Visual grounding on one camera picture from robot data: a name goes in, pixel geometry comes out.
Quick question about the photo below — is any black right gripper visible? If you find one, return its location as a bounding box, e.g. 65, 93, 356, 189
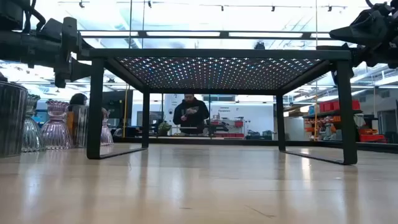
316, 11, 393, 68

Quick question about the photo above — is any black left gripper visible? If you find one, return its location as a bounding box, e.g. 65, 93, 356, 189
46, 17, 95, 88

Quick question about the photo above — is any silver ribbed metal candle holder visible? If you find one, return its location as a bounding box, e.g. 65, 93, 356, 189
66, 105, 90, 149

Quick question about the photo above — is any pink ribbed glass candle holder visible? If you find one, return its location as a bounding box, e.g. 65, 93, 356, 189
41, 99, 74, 150
103, 108, 115, 146

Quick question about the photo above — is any clear ribbed glass candle holder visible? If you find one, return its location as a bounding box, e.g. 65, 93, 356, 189
21, 94, 46, 152

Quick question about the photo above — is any dark ribbed glass cup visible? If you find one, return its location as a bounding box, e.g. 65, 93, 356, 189
0, 80, 29, 158

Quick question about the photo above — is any person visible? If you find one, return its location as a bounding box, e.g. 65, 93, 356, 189
68, 92, 90, 106
172, 93, 210, 136

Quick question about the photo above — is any black monitor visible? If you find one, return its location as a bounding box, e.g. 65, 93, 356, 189
104, 90, 134, 119

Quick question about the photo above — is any storage rack with red bins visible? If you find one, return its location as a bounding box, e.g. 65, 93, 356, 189
303, 99, 364, 141

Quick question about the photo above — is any yellow pole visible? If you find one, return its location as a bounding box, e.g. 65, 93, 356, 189
313, 93, 319, 141

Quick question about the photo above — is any orange-red storage bin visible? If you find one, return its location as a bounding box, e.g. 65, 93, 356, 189
359, 133, 388, 144

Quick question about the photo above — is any small green potted plant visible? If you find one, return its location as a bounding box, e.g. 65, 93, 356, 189
157, 121, 172, 137

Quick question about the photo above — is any white poster board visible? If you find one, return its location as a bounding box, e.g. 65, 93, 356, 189
210, 102, 275, 138

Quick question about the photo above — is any black perforated metal riser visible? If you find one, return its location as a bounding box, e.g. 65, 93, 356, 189
77, 48, 358, 166

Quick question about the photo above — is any row of red trays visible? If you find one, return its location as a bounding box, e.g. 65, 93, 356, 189
214, 133, 245, 139

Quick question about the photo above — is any black aluminium table frame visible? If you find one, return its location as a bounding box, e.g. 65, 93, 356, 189
113, 136, 398, 154

